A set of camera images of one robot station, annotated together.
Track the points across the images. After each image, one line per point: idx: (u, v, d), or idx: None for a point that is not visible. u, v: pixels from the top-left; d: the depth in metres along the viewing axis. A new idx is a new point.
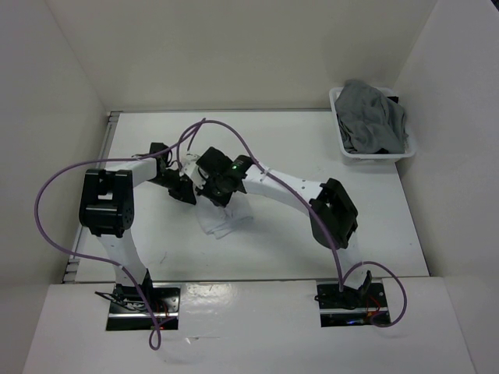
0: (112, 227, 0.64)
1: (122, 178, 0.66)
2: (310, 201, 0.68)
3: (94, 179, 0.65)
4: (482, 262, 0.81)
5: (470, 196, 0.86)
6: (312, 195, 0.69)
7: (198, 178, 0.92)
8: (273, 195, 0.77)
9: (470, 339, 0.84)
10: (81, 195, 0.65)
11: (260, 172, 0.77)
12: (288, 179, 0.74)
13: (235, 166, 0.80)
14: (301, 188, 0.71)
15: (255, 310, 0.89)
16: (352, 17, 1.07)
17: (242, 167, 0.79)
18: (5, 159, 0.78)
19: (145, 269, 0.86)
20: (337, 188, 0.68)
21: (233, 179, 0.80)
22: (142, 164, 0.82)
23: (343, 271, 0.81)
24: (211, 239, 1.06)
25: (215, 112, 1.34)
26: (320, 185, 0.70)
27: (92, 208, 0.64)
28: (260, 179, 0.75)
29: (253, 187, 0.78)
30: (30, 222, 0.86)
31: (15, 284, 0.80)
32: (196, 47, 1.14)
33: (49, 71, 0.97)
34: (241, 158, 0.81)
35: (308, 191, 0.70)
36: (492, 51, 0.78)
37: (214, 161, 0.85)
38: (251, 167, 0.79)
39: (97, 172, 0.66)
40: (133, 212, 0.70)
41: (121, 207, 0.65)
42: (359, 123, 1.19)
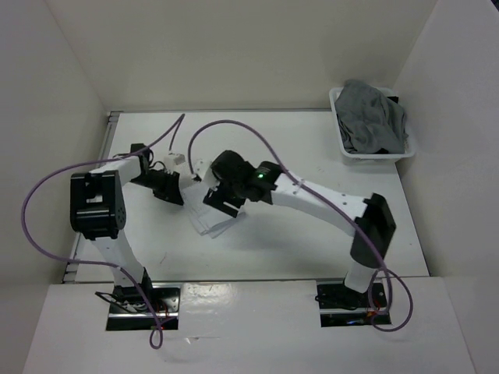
0: (106, 229, 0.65)
1: (110, 178, 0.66)
2: (356, 220, 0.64)
3: (80, 184, 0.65)
4: (482, 263, 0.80)
5: (470, 196, 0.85)
6: (356, 212, 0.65)
7: (211, 180, 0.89)
8: (303, 209, 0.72)
9: (470, 340, 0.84)
10: (70, 200, 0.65)
11: (292, 183, 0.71)
12: (327, 192, 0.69)
13: (260, 174, 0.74)
14: (342, 205, 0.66)
15: (254, 310, 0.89)
16: (352, 16, 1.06)
17: (268, 175, 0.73)
18: (5, 160, 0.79)
19: (142, 267, 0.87)
20: (384, 205, 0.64)
21: (259, 188, 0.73)
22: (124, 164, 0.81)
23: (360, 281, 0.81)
24: (206, 239, 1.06)
25: (216, 112, 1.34)
26: (364, 201, 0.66)
27: (83, 213, 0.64)
28: (294, 192, 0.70)
29: (283, 199, 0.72)
30: (30, 223, 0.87)
31: (15, 284, 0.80)
32: (195, 47, 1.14)
33: (48, 72, 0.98)
34: (267, 165, 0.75)
35: (350, 208, 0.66)
36: (491, 51, 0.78)
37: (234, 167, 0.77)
38: (280, 175, 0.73)
39: (83, 176, 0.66)
40: (125, 212, 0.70)
41: (113, 206, 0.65)
42: (359, 123, 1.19)
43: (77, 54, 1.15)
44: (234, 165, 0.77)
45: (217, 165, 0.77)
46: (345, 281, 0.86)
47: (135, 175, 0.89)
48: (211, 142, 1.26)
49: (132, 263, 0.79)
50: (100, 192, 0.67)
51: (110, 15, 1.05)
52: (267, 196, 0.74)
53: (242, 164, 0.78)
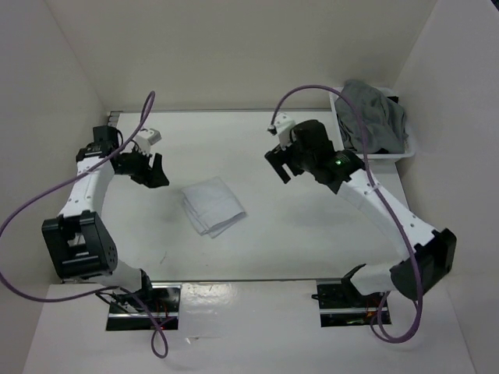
0: (100, 272, 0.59)
1: (90, 222, 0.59)
2: (415, 247, 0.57)
3: (54, 231, 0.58)
4: (481, 263, 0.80)
5: (470, 196, 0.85)
6: (418, 238, 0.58)
7: (284, 138, 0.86)
8: (368, 213, 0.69)
9: (470, 340, 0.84)
10: (50, 249, 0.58)
11: (368, 183, 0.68)
12: (399, 209, 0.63)
13: (339, 160, 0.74)
14: (408, 226, 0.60)
15: (254, 310, 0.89)
16: (352, 16, 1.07)
17: (346, 164, 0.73)
18: (5, 161, 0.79)
19: (139, 271, 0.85)
20: (452, 245, 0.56)
21: (331, 173, 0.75)
22: (97, 181, 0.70)
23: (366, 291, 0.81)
24: (206, 238, 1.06)
25: (216, 112, 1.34)
26: (433, 231, 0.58)
27: (69, 262, 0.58)
28: (366, 192, 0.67)
29: (352, 195, 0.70)
30: (30, 223, 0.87)
31: (15, 284, 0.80)
32: (195, 48, 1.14)
33: (48, 72, 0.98)
34: (348, 153, 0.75)
35: (415, 232, 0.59)
36: (491, 49, 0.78)
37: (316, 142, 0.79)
38: (358, 171, 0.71)
39: (57, 223, 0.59)
40: (115, 245, 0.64)
41: (97, 250, 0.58)
42: (359, 123, 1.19)
43: (78, 54, 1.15)
44: (319, 139, 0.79)
45: (302, 132, 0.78)
46: (353, 283, 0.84)
47: (111, 176, 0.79)
48: (211, 142, 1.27)
49: (125, 269, 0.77)
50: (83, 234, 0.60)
51: (110, 15, 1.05)
52: (336, 183, 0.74)
53: (326, 142, 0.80)
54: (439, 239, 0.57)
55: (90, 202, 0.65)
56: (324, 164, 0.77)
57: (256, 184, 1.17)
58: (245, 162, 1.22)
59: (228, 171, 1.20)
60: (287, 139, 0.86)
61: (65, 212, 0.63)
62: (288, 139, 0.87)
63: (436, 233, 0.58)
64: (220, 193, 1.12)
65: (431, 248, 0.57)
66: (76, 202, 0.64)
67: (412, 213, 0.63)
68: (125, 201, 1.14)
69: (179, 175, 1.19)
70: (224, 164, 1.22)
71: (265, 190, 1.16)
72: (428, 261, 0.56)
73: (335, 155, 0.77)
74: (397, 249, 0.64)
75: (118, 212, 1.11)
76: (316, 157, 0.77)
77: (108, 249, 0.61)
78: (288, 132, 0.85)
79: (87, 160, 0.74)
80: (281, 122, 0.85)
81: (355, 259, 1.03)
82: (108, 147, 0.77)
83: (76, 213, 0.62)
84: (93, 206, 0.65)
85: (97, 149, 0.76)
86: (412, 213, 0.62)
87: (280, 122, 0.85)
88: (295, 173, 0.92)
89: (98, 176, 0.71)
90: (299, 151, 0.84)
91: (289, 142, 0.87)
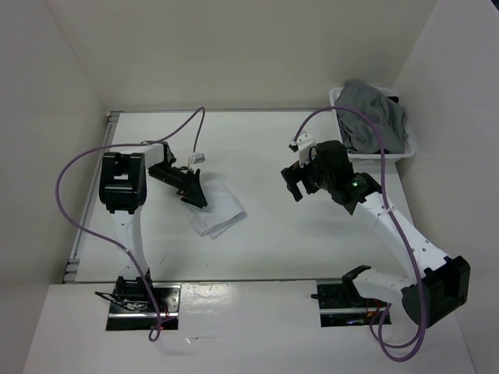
0: (129, 203, 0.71)
1: (138, 158, 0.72)
2: (425, 271, 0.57)
3: (111, 159, 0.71)
4: (481, 262, 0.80)
5: (470, 195, 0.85)
6: (429, 264, 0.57)
7: (305, 156, 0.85)
8: (380, 234, 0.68)
9: (471, 340, 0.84)
10: (100, 173, 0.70)
11: (382, 206, 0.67)
12: (412, 231, 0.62)
13: (355, 183, 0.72)
14: (421, 252, 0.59)
15: (254, 310, 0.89)
16: (352, 16, 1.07)
17: (365, 191, 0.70)
18: (5, 161, 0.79)
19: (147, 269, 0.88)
20: (465, 273, 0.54)
21: (347, 195, 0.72)
22: (150, 150, 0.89)
23: (368, 294, 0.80)
24: (206, 239, 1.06)
25: (216, 112, 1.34)
26: (444, 257, 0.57)
27: (111, 186, 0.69)
28: (379, 213, 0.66)
29: (366, 216, 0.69)
30: (29, 223, 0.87)
31: (15, 284, 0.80)
32: (195, 48, 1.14)
33: (48, 72, 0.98)
34: (366, 177, 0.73)
35: (426, 257, 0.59)
36: (491, 50, 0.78)
37: (337, 164, 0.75)
38: (374, 193, 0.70)
39: (114, 155, 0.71)
40: (146, 192, 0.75)
41: (136, 184, 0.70)
42: (359, 123, 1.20)
43: (78, 54, 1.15)
44: (341, 160, 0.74)
45: (324, 153, 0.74)
46: (354, 284, 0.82)
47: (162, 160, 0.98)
48: (211, 142, 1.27)
49: (139, 252, 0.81)
50: (128, 171, 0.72)
51: (111, 15, 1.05)
52: (350, 205, 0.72)
53: (347, 164, 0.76)
54: (451, 265, 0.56)
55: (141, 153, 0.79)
56: (341, 185, 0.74)
57: (256, 184, 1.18)
58: (245, 161, 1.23)
59: (228, 171, 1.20)
60: (306, 157, 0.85)
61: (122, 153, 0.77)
62: (307, 157, 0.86)
63: (448, 259, 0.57)
64: (220, 193, 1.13)
65: (443, 273, 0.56)
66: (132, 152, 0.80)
67: (425, 237, 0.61)
68: None
69: None
70: (223, 164, 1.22)
71: (265, 190, 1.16)
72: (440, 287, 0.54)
73: (352, 177, 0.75)
74: (409, 273, 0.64)
75: None
76: (333, 178, 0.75)
77: (142, 190, 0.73)
78: (309, 149, 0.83)
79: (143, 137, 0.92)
80: (302, 140, 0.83)
81: (355, 259, 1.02)
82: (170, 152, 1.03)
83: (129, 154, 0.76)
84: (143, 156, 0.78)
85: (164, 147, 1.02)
86: (426, 238, 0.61)
87: (301, 139, 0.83)
88: (309, 189, 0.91)
89: (150, 150, 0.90)
90: (316, 169, 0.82)
91: (309, 160, 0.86)
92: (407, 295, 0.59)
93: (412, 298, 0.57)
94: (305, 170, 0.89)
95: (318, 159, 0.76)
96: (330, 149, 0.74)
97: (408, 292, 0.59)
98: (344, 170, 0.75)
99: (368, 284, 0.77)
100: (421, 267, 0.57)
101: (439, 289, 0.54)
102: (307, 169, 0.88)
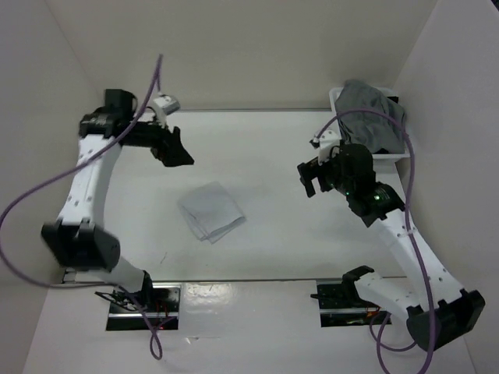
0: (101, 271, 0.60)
1: (92, 234, 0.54)
2: (439, 302, 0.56)
3: (53, 238, 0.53)
4: (481, 263, 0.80)
5: (470, 196, 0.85)
6: (443, 295, 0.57)
7: (324, 153, 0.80)
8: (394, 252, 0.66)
9: (470, 340, 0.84)
10: (49, 253, 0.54)
11: (403, 224, 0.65)
12: (430, 259, 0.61)
13: (377, 196, 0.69)
14: (437, 281, 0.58)
15: (254, 310, 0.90)
16: (352, 16, 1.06)
17: (387, 204, 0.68)
18: (5, 161, 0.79)
19: (144, 272, 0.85)
20: (479, 311, 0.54)
21: (366, 206, 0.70)
22: (97, 172, 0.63)
23: (364, 297, 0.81)
24: (206, 245, 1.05)
25: (215, 113, 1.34)
26: (460, 291, 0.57)
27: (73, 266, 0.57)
28: (398, 234, 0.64)
29: (383, 232, 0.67)
30: (28, 223, 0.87)
31: (15, 284, 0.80)
32: (195, 48, 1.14)
33: (47, 72, 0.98)
34: (390, 192, 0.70)
35: (441, 288, 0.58)
36: (491, 50, 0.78)
37: (361, 171, 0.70)
38: (396, 210, 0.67)
39: (58, 235, 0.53)
40: (116, 240, 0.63)
41: (98, 259, 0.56)
42: (359, 123, 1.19)
43: (78, 54, 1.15)
44: (366, 168, 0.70)
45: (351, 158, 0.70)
46: (357, 287, 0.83)
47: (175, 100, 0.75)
48: (211, 142, 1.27)
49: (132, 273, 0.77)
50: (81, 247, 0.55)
51: (110, 15, 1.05)
52: (368, 217, 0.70)
53: (371, 173, 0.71)
54: (467, 300, 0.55)
55: (90, 206, 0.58)
56: (359, 194, 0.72)
57: (255, 184, 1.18)
58: (245, 161, 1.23)
59: (228, 171, 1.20)
60: (327, 154, 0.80)
61: (64, 215, 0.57)
62: (327, 155, 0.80)
63: (463, 292, 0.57)
64: (220, 195, 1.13)
65: (456, 306, 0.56)
66: (76, 204, 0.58)
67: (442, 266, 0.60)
68: (128, 199, 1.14)
69: (179, 175, 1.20)
70: (223, 164, 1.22)
71: (265, 190, 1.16)
72: (451, 321, 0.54)
73: (374, 188, 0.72)
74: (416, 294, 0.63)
75: (117, 211, 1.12)
76: (354, 186, 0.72)
77: (108, 253, 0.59)
78: (330, 148, 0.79)
79: (90, 138, 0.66)
80: (326, 138, 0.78)
81: (355, 259, 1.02)
82: (114, 111, 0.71)
83: (74, 220, 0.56)
84: (92, 211, 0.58)
85: (102, 118, 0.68)
86: (443, 266, 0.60)
87: (324, 137, 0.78)
88: (322, 187, 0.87)
89: (100, 166, 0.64)
90: (337, 171, 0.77)
91: (329, 158, 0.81)
92: (412, 317, 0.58)
93: (416, 322, 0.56)
94: (323, 167, 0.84)
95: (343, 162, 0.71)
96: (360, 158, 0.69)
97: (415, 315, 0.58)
98: (368, 178, 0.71)
99: (370, 288, 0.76)
100: (435, 298, 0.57)
101: (451, 323, 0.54)
102: (326, 167, 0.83)
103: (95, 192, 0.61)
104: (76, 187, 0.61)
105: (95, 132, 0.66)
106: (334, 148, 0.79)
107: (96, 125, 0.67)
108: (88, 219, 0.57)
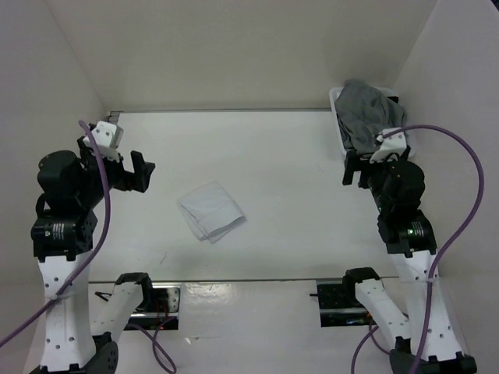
0: None
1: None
2: (429, 357, 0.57)
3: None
4: (481, 263, 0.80)
5: (470, 196, 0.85)
6: (437, 351, 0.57)
7: (381, 153, 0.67)
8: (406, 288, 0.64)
9: (470, 340, 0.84)
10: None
11: (426, 269, 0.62)
12: (438, 311, 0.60)
13: (411, 229, 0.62)
14: (439, 336, 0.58)
15: (254, 310, 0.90)
16: (352, 17, 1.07)
17: (416, 240, 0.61)
18: (5, 161, 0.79)
19: (143, 277, 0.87)
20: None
21: (395, 235, 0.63)
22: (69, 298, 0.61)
23: (357, 298, 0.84)
24: (206, 245, 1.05)
25: (215, 113, 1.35)
26: (456, 352, 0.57)
27: None
28: (417, 277, 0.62)
29: (403, 266, 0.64)
30: (28, 223, 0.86)
31: (15, 284, 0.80)
32: (195, 48, 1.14)
33: (47, 72, 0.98)
34: (426, 227, 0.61)
35: (440, 345, 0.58)
36: (491, 50, 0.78)
37: (404, 199, 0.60)
38: (424, 252, 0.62)
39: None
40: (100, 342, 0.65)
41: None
42: (359, 124, 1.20)
43: (77, 54, 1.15)
44: (411, 199, 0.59)
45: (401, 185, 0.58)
46: (356, 285, 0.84)
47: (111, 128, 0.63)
48: (210, 142, 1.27)
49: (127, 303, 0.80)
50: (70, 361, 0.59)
51: (110, 16, 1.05)
52: (392, 245, 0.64)
53: (417, 202, 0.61)
54: (459, 364, 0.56)
55: (74, 347, 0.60)
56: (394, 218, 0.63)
57: (255, 184, 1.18)
58: (245, 162, 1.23)
59: (227, 171, 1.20)
60: (382, 157, 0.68)
61: (47, 362, 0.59)
62: (383, 157, 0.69)
63: (458, 355, 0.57)
64: (220, 195, 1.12)
65: (446, 365, 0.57)
66: (58, 348, 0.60)
67: (447, 322, 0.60)
68: (128, 199, 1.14)
69: (179, 175, 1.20)
70: (222, 164, 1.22)
71: (264, 190, 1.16)
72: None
73: (412, 216, 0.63)
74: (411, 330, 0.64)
75: (117, 211, 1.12)
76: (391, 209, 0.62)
77: (104, 368, 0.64)
78: (389, 153, 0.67)
79: (54, 258, 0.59)
80: (393, 139, 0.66)
81: (355, 259, 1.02)
82: (64, 202, 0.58)
83: (62, 368, 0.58)
84: (80, 353, 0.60)
85: (58, 225, 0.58)
86: (449, 324, 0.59)
87: (392, 138, 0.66)
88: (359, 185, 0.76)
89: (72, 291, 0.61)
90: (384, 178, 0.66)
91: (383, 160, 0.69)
92: (398, 351, 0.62)
93: (401, 358, 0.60)
94: (373, 166, 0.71)
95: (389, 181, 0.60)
96: (411, 190, 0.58)
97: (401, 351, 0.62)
98: (412, 207, 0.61)
99: (369, 298, 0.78)
100: (428, 351, 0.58)
101: None
102: (374, 167, 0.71)
103: (73, 317, 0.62)
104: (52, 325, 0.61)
105: (55, 246, 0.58)
106: (391, 153, 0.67)
107: (54, 238, 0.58)
108: (76, 363, 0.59)
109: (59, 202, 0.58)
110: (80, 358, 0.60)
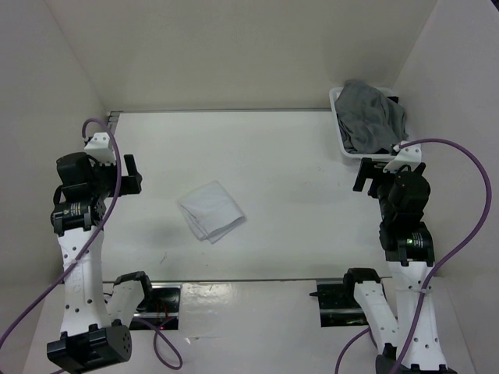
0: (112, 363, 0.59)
1: (102, 341, 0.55)
2: (412, 365, 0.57)
3: (61, 356, 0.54)
4: (482, 262, 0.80)
5: (470, 196, 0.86)
6: (420, 361, 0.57)
7: (395, 164, 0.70)
8: (398, 298, 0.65)
9: (470, 340, 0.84)
10: (61, 367, 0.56)
11: (419, 278, 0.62)
12: (426, 322, 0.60)
13: (410, 239, 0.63)
14: (424, 347, 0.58)
15: (254, 310, 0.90)
16: (352, 17, 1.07)
17: (414, 251, 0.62)
18: (5, 161, 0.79)
19: (141, 275, 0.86)
20: None
21: (394, 241, 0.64)
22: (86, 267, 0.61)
23: (357, 300, 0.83)
24: (206, 244, 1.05)
25: (215, 113, 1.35)
26: (440, 364, 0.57)
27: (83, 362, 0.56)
28: (410, 287, 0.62)
29: (398, 275, 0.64)
30: (29, 222, 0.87)
31: (15, 284, 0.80)
32: (195, 48, 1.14)
33: (47, 72, 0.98)
34: (426, 238, 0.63)
35: (423, 354, 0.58)
36: (490, 51, 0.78)
37: (407, 209, 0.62)
38: (421, 262, 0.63)
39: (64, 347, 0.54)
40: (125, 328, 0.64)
41: (107, 354, 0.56)
42: (359, 123, 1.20)
43: (78, 54, 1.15)
44: (414, 208, 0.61)
45: (407, 195, 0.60)
46: (356, 287, 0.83)
47: (104, 133, 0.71)
48: (211, 142, 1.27)
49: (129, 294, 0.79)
50: (91, 333, 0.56)
51: (111, 15, 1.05)
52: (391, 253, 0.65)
53: (421, 214, 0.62)
54: None
55: (92, 308, 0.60)
56: (395, 227, 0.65)
57: (255, 184, 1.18)
58: (245, 162, 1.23)
59: (228, 171, 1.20)
60: (396, 167, 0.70)
61: (67, 328, 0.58)
62: (396, 168, 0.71)
63: (442, 368, 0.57)
64: (220, 196, 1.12)
65: None
66: (77, 312, 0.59)
67: (435, 333, 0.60)
68: (129, 198, 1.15)
69: (179, 175, 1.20)
70: (222, 164, 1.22)
71: (264, 189, 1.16)
72: None
73: (415, 227, 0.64)
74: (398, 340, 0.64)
75: (118, 212, 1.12)
76: (393, 217, 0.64)
77: (122, 349, 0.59)
78: (403, 164, 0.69)
79: (72, 232, 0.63)
80: (408, 152, 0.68)
81: (356, 259, 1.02)
82: (79, 188, 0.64)
83: (82, 330, 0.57)
84: (99, 315, 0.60)
85: (76, 206, 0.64)
86: (435, 336, 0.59)
87: (408, 149, 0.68)
88: (369, 192, 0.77)
89: (89, 262, 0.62)
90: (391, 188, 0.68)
91: (396, 171, 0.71)
92: (387, 358, 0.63)
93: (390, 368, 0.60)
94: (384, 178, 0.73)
95: (396, 190, 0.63)
96: (416, 199, 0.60)
97: (389, 359, 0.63)
98: (415, 219, 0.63)
99: (366, 299, 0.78)
100: (412, 358, 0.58)
101: None
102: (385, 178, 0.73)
103: (91, 284, 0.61)
104: (71, 291, 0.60)
105: (72, 224, 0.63)
106: (405, 167, 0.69)
107: (72, 216, 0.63)
108: (96, 324, 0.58)
109: (75, 192, 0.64)
110: (98, 319, 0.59)
